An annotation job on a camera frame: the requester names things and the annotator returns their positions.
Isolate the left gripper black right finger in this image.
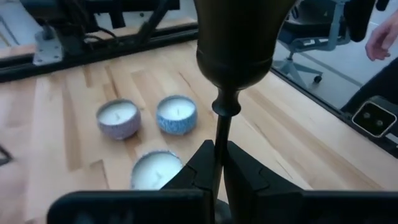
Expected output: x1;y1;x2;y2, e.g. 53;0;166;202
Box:
223;141;398;224

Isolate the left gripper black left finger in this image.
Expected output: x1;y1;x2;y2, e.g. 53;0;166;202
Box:
46;139;216;224

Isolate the multicolour patterned candle tin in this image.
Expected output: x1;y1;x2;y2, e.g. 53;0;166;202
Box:
130;150;184;191

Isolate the blue candle tin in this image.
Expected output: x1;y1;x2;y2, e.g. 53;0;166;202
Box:
155;95;198;136

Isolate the purple candle tin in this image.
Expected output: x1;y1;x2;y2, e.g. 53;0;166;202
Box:
96;98;142;141

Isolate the medium black candlestick holder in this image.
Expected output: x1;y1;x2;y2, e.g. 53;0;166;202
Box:
193;0;298;224

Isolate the person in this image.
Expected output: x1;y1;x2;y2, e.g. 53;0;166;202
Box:
340;57;398;114

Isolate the grey office chair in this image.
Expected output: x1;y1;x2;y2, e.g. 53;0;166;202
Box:
271;0;389;90

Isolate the person's hand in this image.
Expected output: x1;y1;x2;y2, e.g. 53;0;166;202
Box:
364;11;398;62

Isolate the grey metal mounting plate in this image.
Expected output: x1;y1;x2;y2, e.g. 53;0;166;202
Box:
32;26;63;67

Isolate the black depth camera box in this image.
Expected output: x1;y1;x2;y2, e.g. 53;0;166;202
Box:
351;95;398;139

